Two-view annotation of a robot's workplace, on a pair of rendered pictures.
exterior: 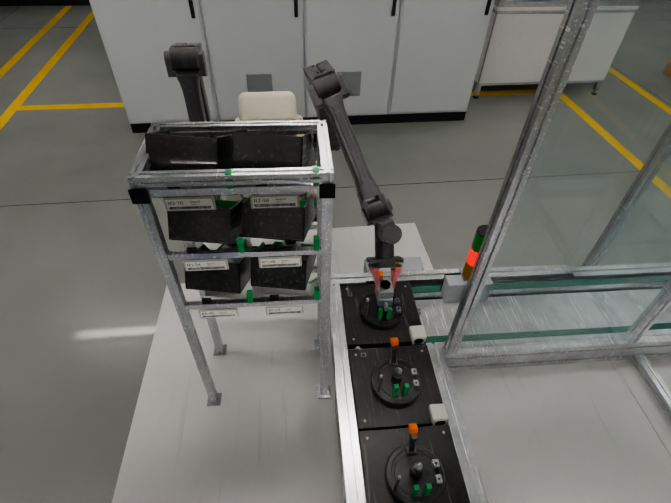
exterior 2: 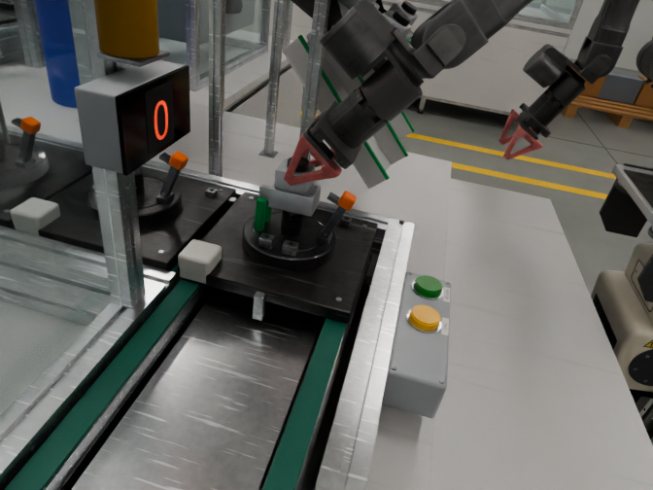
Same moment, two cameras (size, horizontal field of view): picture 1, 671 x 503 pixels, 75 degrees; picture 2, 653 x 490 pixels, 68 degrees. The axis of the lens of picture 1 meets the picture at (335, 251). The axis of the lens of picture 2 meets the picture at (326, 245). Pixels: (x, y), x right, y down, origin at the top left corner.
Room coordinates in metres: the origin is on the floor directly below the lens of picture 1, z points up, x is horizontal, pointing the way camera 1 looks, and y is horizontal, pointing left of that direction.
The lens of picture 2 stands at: (1.08, -0.73, 1.38)
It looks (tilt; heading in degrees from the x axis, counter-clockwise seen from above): 34 degrees down; 105
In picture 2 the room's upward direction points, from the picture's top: 9 degrees clockwise
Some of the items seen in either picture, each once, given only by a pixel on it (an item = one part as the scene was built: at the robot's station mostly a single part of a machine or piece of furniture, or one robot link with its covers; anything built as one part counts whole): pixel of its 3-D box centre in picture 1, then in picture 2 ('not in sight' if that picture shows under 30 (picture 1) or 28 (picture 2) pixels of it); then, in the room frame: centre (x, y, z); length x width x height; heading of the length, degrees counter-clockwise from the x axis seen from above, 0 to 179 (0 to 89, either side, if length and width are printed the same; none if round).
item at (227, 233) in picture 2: (380, 313); (289, 247); (0.87, -0.16, 0.96); 0.24 x 0.24 x 0.02; 6
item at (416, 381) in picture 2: (393, 269); (418, 336); (1.10, -0.22, 0.93); 0.21 x 0.07 x 0.06; 96
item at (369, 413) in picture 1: (397, 376); (132, 179); (0.62, -0.18, 1.01); 0.24 x 0.24 x 0.13; 6
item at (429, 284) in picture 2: not in sight; (428, 288); (1.09, -0.15, 0.96); 0.04 x 0.04 x 0.02
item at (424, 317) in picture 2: not in sight; (424, 319); (1.10, -0.22, 0.96); 0.04 x 0.04 x 0.02
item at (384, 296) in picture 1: (384, 293); (289, 182); (0.86, -0.16, 1.07); 0.08 x 0.04 x 0.07; 7
